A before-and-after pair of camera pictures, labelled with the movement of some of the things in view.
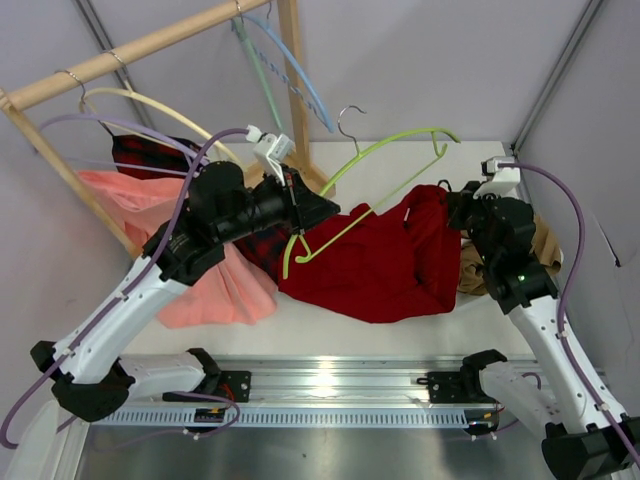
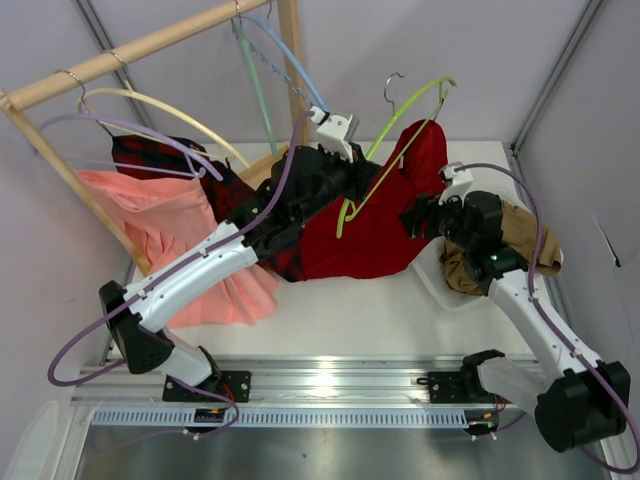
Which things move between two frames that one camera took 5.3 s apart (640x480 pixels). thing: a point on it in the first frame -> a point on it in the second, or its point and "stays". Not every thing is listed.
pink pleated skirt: x=236 y=289 stays
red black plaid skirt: x=146 y=153 stays
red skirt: x=397 y=264 -> x=366 y=235
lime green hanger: x=309 y=256 -> x=346 y=209
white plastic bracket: x=501 y=180 -> x=456 y=182
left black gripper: x=292 y=201 -> x=355 y=176
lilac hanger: x=197 y=162 stays
